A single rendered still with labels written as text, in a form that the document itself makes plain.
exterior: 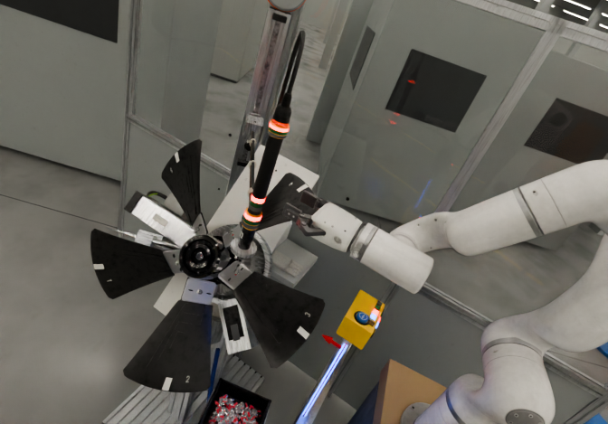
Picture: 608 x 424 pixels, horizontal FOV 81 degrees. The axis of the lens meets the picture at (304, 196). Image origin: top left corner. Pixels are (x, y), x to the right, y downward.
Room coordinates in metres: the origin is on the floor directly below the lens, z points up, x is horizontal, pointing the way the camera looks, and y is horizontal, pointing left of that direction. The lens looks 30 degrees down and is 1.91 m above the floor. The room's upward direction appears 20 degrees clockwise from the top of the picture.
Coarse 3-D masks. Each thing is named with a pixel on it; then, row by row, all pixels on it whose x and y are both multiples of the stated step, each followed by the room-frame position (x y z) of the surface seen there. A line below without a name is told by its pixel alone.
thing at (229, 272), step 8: (232, 264) 0.75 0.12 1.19; (240, 264) 0.76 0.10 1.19; (224, 272) 0.71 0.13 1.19; (232, 272) 0.72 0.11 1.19; (240, 272) 0.74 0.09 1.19; (248, 272) 0.75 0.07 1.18; (224, 280) 0.68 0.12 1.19; (232, 280) 0.70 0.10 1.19; (240, 280) 0.71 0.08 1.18; (232, 288) 0.67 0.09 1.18
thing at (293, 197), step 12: (288, 180) 0.96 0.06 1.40; (300, 180) 0.94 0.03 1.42; (276, 192) 0.93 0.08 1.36; (288, 192) 0.90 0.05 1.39; (300, 192) 0.89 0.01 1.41; (312, 192) 0.88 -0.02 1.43; (264, 204) 0.89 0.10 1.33; (276, 204) 0.86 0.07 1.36; (300, 204) 0.84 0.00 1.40; (264, 216) 0.82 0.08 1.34; (276, 216) 0.81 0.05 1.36; (264, 228) 0.78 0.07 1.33
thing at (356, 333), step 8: (360, 296) 0.95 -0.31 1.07; (368, 296) 0.96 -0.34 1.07; (352, 304) 0.90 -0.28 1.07; (360, 304) 0.91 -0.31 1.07; (368, 304) 0.92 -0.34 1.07; (384, 304) 0.95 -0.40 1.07; (352, 312) 0.86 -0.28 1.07; (368, 312) 0.89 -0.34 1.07; (344, 320) 0.83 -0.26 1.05; (352, 320) 0.83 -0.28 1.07; (368, 320) 0.85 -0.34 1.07; (376, 320) 0.86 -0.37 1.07; (344, 328) 0.83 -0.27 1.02; (352, 328) 0.82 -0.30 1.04; (360, 328) 0.81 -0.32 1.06; (368, 328) 0.82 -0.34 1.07; (344, 336) 0.82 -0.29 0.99; (352, 336) 0.82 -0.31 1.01; (360, 336) 0.81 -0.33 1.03; (368, 336) 0.80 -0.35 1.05; (360, 344) 0.81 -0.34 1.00
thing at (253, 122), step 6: (246, 114) 1.35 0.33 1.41; (252, 114) 1.36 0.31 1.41; (258, 114) 1.37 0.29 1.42; (246, 120) 1.28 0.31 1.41; (252, 120) 1.30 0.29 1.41; (258, 120) 1.32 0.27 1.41; (246, 126) 1.26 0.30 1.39; (252, 126) 1.27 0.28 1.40; (258, 126) 1.28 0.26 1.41; (246, 132) 1.27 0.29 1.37; (258, 132) 1.28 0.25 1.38; (246, 138) 1.27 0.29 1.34; (258, 138) 1.28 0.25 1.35
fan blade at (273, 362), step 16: (256, 272) 0.76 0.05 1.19; (240, 288) 0.68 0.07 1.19; (256, 288) 0.70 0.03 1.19; (272, 288) 0.72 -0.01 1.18; (288, 288) 0.74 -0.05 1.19; (240, 304) 0.64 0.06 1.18; (256, 304) 0.66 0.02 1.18; (272, 304) 0.67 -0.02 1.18; (288, 304) 0.69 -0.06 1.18; (304, 304) 0.71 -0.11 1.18; (320, 304) 0.73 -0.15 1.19; (256, 320) 0.62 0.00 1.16; (272, 320) 0.63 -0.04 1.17; (288, 320) 0.65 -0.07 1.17; (304, 320) 0.67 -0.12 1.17; (256, 336) 0.59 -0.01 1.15; (272, 336) 0.60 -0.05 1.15; (288, 336) 0.61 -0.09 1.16; (272, 352) 0.57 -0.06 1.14; (288, 352) 0.58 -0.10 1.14
